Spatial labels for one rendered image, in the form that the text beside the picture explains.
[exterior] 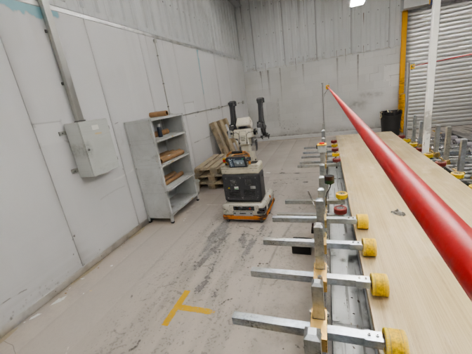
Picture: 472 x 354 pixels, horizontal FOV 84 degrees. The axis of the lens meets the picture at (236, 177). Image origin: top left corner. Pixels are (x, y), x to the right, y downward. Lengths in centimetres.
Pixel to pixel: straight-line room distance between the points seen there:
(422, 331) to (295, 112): 871
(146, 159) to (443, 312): 353
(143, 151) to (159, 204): 81
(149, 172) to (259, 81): 649
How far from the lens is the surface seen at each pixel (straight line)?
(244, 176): 349
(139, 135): 390
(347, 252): 191
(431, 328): 114
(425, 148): 323
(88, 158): 326
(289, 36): 960
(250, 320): 100
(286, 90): 946
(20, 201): 312
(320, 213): 132
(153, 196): 409
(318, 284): 90
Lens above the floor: 168
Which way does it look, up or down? 17 degrees down
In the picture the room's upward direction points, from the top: 8 degrees counter-clockwise
